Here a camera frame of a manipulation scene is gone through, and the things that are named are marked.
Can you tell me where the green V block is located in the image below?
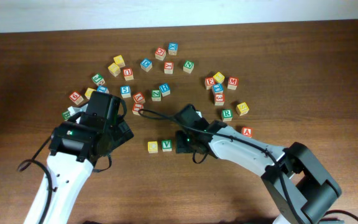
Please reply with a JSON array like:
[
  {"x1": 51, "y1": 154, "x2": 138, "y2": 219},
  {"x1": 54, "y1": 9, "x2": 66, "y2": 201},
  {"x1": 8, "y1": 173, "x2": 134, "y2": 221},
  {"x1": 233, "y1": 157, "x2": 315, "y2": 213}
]
[{"x1": 162, "y1": 139, "x2": 173, "y2": 152}]

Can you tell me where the green R block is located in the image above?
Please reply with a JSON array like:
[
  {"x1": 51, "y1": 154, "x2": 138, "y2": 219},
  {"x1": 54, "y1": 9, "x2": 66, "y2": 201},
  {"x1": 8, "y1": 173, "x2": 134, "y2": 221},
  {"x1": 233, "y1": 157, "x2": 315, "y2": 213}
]
[{"x1": 221, "y1": 110, "x2": 233, "y2": 122}]

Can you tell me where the yellow C block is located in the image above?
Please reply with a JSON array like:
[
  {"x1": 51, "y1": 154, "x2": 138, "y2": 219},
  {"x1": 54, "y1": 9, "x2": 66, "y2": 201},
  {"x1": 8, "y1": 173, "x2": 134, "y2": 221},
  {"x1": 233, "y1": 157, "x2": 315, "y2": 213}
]
[{"x1": 147, "y1": 141, "x2": 158, "y2": 153}]

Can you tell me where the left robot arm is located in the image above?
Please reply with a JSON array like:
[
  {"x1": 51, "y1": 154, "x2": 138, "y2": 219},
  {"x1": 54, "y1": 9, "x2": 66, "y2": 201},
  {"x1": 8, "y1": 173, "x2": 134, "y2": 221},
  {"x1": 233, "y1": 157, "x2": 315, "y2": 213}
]
[{"x1": 17, "y1": 91, "x2": 134, "y2": 223}]

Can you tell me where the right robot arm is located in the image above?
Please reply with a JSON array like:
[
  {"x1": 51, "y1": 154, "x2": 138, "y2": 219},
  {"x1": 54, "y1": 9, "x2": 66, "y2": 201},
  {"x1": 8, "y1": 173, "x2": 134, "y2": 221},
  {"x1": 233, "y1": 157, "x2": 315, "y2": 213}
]
[{"x1": 174, "y1": 105, "x2": 342, "y2": 223}]

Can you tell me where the blue block left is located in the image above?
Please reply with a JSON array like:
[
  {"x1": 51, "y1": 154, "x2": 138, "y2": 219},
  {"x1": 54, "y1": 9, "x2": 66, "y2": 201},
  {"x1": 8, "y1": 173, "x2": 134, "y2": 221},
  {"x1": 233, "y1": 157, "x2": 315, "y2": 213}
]
[{"x1": 96, "y1": 86, "x2": 109, "y2": 94}]

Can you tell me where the green B block outer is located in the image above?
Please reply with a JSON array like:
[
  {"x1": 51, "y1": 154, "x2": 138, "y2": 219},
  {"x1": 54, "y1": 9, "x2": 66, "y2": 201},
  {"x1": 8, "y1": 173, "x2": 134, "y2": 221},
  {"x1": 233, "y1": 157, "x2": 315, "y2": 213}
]
[{"x1": 62, "y1": 111, "x2": 71, "y2": 121}]

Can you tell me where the red 6 block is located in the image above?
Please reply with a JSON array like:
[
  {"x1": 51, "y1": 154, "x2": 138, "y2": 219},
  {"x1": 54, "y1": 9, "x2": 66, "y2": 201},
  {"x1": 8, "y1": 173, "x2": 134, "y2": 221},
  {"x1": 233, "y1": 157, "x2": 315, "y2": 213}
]
[{"x1": 69, "y1": 91, "x2": 84, "y2": 105}]

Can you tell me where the blue 5 block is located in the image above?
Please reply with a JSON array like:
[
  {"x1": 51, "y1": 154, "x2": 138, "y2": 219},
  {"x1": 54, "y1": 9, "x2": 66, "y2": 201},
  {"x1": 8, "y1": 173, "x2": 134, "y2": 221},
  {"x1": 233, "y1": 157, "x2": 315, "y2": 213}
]
[{"x1": 120, "y1": 85, "x2": 132, "y2": 98}]

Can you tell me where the green J block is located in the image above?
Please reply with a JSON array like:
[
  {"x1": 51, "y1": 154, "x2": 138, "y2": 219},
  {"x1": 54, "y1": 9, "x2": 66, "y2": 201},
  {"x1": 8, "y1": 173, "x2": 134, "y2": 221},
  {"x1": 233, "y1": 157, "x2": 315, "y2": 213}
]
[{"x1": 91, "y1": 73, "x2": 105, "y2": 86}]

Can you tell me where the red Y block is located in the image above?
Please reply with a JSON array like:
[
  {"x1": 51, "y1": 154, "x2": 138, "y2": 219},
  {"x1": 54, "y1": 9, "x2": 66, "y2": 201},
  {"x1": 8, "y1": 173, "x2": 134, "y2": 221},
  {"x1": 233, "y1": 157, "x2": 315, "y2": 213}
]
[{"x1": 133, "y1": 92, "x2": 145, "y2": 104}]

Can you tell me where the red 3 block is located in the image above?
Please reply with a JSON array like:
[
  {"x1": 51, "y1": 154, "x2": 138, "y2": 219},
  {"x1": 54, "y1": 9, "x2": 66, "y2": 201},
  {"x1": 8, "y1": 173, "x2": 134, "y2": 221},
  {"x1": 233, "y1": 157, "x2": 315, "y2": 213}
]
[{"x1": 214, "y1": 93, "x2": 225, "y2": 106}]

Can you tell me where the red A block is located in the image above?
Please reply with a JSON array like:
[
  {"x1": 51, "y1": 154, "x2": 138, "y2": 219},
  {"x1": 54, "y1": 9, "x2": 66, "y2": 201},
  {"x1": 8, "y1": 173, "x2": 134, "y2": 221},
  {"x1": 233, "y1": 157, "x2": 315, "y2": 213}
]
[{"x1": 241, "y1": 127, "x2": 253, "y2": 138}]

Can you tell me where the blue I block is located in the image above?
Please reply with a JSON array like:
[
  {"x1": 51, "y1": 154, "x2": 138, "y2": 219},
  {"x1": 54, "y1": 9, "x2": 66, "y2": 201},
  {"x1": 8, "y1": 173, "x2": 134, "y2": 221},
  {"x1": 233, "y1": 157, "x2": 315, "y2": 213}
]
[{"x1": 212, "y1": 83, "x2": 224, "y2": 95}]

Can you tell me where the yellow S block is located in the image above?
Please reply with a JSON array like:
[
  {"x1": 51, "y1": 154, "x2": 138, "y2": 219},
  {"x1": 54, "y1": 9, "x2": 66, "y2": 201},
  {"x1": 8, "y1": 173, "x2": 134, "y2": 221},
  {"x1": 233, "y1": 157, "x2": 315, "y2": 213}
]
[{"x1": 236, "y1": 102, "x2": 249, "y2": 116}]

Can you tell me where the red U block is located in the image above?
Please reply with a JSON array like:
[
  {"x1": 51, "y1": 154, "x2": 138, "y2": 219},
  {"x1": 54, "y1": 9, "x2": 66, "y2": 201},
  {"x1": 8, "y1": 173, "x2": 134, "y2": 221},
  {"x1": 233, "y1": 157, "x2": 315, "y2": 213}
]
[{"x1": 123, "y1": 68, "x2": 134, "y2": 81}]

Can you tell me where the blue H block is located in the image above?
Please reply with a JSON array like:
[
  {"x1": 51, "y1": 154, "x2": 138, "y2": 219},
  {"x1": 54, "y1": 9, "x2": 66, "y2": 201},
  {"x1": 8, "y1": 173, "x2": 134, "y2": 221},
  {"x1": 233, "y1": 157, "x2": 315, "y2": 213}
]
[{"x1": 159, "y1": 83, "x2": 170, "y2": 97}]

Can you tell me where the red E block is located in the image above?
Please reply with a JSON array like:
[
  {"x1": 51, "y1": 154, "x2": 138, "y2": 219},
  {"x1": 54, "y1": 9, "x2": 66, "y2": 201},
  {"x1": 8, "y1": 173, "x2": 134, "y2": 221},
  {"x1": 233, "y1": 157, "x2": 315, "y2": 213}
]
[{"x1": 204, "y1": 77, "x2": 216, "y2": 90}]

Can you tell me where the green Z block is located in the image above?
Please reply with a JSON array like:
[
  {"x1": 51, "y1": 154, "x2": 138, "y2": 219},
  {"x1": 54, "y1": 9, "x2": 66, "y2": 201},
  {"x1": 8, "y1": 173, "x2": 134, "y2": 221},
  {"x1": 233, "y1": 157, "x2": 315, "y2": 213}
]
[{"x1": 151, "y1": 90, "x2": 162, "y2": 101}]

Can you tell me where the yellow block upper left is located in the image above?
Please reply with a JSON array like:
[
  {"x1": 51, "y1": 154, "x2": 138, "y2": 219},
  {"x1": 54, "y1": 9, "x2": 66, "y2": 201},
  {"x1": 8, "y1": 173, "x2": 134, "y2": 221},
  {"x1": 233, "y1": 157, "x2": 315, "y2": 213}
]
[{"x1": 113, "y1": 55, "x2": 126, "y2": 68}]

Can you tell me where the yellow block near E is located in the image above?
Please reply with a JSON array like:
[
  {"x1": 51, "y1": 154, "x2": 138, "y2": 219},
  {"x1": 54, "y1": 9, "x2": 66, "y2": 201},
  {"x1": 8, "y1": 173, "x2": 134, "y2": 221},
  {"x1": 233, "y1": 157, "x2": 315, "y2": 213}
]
[{"x1": 213, "y1": 72, "x2": 225, "y2": 84}]

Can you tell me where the red M block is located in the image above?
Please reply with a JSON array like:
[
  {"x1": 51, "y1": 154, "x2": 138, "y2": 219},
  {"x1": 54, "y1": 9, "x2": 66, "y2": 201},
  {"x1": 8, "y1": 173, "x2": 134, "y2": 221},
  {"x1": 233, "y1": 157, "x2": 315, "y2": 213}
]
[{"x1": 227, "y1": 77, "x2": 239, "y2": 90}]

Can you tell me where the green N block upper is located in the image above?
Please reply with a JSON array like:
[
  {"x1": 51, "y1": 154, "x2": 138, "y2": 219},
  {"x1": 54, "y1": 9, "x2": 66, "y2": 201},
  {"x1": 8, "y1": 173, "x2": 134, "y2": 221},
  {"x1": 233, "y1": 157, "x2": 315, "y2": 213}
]
[{"x1": 183, "y1": 60, "x2": 194, "y2": 73}]

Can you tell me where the blue D block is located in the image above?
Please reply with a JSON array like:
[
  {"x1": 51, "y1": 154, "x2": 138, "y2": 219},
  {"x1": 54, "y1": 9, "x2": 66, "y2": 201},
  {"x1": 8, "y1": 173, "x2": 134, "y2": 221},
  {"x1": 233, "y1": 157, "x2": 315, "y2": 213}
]
[{"x1": 140, "y1": 58, "x2": 152, "y2": 72}]

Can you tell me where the red C block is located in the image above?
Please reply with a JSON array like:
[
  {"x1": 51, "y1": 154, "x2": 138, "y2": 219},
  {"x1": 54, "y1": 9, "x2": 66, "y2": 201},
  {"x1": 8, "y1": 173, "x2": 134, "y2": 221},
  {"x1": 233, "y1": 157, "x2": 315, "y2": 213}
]
[{"x1": 155, "y1": 47, "x2": 167, "y2": 61}]

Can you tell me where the blue X block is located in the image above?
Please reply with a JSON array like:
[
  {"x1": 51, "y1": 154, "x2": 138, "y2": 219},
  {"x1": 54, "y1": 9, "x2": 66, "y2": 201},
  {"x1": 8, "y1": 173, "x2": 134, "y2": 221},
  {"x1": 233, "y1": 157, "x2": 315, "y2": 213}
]
[{"x1": 168, "y1": 42, "x2": 178, "y2": 55}]

